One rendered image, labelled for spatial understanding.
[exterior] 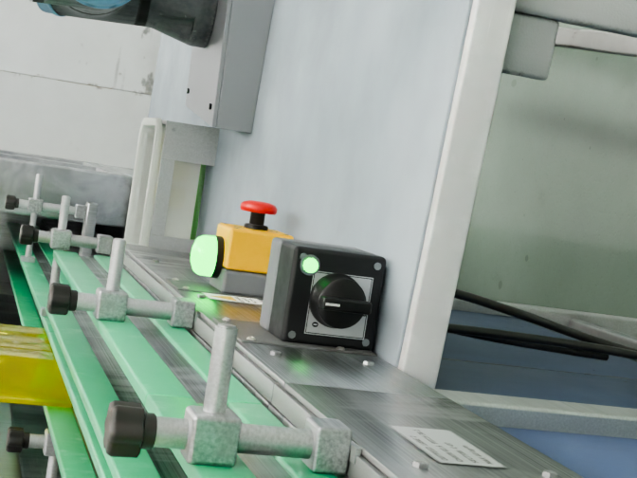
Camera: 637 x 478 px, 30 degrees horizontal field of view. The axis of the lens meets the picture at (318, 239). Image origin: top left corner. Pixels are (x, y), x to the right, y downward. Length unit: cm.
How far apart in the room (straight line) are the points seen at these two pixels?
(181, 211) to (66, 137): 356
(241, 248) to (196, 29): 45
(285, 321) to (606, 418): 26
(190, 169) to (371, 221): 71
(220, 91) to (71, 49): 378
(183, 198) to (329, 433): 111
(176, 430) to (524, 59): 48
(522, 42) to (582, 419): 30
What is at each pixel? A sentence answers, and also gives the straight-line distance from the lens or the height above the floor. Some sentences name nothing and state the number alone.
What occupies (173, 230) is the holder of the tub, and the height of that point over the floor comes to 79.
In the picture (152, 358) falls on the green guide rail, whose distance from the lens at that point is 92.
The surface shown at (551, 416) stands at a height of 67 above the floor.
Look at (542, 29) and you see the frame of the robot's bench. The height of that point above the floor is 67.
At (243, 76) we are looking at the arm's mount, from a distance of 153.
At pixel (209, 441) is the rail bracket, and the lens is 63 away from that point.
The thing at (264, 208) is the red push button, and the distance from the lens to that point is 126.
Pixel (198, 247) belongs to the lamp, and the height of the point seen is 85.
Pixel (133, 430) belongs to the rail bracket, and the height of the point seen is 100.
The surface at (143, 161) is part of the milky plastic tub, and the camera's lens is 188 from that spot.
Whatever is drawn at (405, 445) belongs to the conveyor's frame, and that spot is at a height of 85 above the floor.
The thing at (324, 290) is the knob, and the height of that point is 81.
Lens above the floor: 110
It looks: 17 degrees down
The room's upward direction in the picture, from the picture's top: 82 degrees counter-clockwise
